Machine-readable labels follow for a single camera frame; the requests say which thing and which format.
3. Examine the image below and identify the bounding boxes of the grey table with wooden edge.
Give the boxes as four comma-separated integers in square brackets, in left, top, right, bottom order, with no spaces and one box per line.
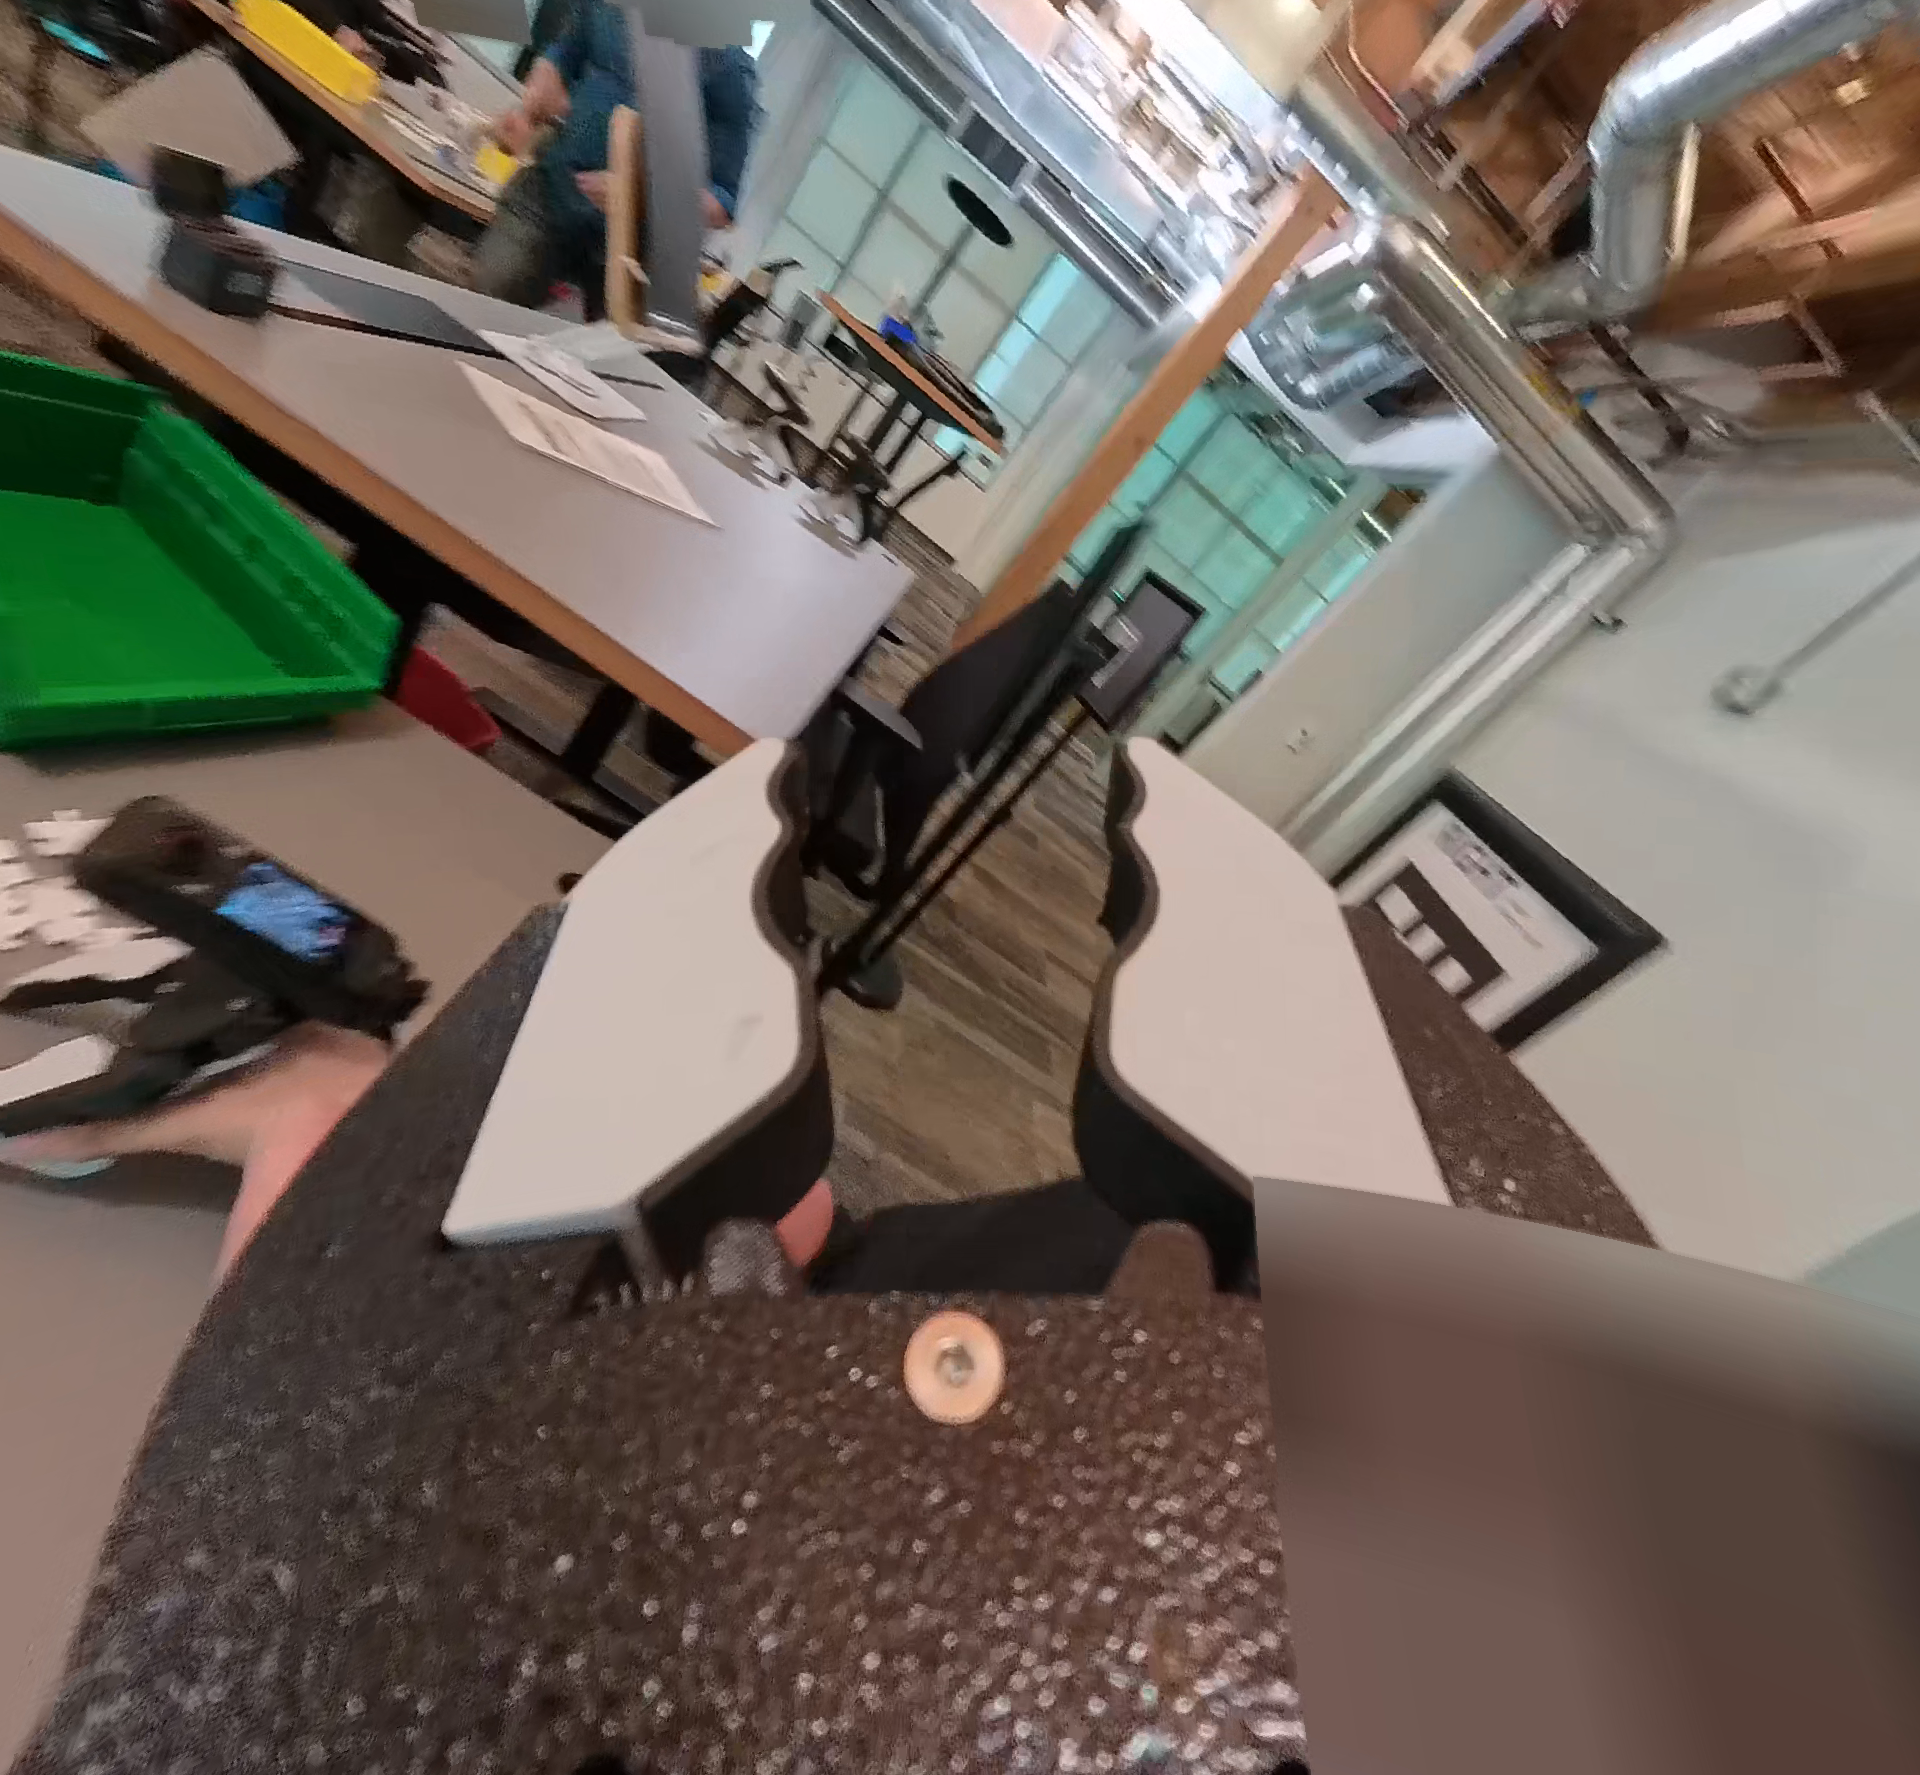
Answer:
[0,139,919,817]

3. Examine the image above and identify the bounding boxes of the person's right hand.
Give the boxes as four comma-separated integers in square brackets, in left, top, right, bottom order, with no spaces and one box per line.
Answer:
[0,1032,394,1281]

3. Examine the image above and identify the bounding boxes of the wooden table with black legs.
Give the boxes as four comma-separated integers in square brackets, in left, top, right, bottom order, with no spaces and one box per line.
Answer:
[817,290,1006,517]

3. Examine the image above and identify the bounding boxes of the red container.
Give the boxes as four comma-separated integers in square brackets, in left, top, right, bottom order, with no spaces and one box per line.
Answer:
[392,645,502,757]

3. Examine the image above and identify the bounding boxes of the black tablet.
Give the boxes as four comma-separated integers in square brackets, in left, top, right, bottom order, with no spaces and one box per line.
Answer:
[269,257,502,360]

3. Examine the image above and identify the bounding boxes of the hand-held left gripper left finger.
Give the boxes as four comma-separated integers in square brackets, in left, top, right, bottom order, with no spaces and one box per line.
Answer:
[440,736,838,1274]

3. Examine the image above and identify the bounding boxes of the long silver pipe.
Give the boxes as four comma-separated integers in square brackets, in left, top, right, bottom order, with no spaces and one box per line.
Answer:
[809,0,1678,637]

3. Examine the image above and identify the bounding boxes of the round black sign on pole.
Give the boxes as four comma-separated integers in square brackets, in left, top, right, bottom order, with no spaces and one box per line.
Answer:
[899,170,1023,351]

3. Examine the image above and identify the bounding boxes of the grey conduit with junction box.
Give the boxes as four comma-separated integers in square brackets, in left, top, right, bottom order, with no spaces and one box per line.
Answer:
[1713,572,1920,716]

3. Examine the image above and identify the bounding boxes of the wooden post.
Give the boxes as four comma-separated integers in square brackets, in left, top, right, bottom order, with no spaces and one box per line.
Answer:
[952,162,1348,652]

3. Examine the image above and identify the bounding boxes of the white puzzle pieces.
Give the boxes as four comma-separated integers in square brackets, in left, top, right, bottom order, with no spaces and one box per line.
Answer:
[0,816,187,997]

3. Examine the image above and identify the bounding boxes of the yellow plastic bin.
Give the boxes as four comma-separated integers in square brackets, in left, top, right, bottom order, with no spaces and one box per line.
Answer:
[224,0,383,105]

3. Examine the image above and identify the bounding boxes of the black box-shaped device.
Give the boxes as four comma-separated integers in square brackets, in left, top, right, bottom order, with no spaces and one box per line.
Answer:
[152,146,281,316]

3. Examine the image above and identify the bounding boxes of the black framed picture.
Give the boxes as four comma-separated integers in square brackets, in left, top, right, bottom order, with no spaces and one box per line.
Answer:
[1331,772,1667,1053]

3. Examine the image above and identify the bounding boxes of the black office chair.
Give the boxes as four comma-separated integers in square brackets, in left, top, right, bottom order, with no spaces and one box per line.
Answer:
[794,591,1118,900]

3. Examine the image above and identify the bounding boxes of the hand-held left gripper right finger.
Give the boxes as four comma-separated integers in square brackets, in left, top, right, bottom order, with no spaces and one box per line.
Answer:
[1069,733,1453,1260]

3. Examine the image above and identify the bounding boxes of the black monitor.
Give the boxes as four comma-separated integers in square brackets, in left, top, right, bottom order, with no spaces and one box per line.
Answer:
[1070,572,1204,729]

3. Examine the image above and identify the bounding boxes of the silver ventilation duct elbow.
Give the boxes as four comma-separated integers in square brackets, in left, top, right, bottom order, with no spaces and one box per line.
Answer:
[1507,0,1900,320]

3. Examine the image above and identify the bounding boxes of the white printed paper sheet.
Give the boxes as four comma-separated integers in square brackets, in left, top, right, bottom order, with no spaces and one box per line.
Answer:
[492,326,665,424]
[453,360,719,530]

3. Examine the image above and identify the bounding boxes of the green plastic bin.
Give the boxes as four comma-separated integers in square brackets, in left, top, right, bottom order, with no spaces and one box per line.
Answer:
[0,350,405,753]

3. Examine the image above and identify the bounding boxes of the small scattered white parts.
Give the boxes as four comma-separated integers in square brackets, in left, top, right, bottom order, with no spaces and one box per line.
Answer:
[704,403,902,553]

